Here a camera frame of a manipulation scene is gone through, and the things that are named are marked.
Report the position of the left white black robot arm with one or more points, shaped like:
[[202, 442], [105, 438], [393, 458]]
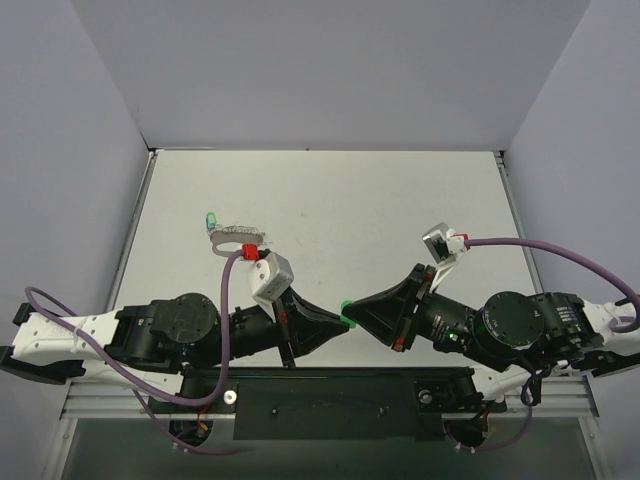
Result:
[[160, 342]]

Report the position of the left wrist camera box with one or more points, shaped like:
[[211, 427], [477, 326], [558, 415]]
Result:
[[269, 277]]

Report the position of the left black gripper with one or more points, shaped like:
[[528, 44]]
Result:
[[286, 325]]

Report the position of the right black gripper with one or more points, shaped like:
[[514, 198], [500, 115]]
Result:
[[413, 306]]

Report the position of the green blue key tag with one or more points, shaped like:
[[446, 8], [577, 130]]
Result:
[[210, 221]]

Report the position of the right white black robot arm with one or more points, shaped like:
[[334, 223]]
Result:
[[515, 340]]

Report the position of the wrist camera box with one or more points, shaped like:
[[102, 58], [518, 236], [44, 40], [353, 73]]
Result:
[[269, 277], [445, 246]]

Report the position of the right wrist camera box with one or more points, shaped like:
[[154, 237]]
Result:
[[445, 246]]

